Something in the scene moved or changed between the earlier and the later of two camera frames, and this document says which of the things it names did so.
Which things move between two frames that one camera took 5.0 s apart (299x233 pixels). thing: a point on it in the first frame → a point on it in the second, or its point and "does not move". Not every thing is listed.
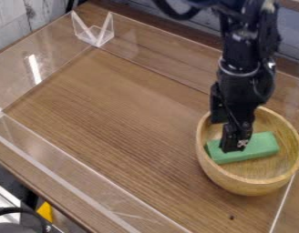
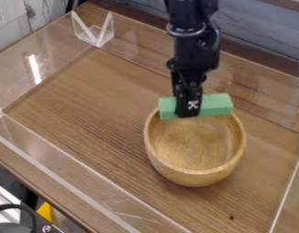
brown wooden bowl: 264,174 → 195,151
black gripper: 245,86 → 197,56
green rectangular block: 262,145 → 215,104
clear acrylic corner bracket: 96,35 does not move
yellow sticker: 47,210 does not move
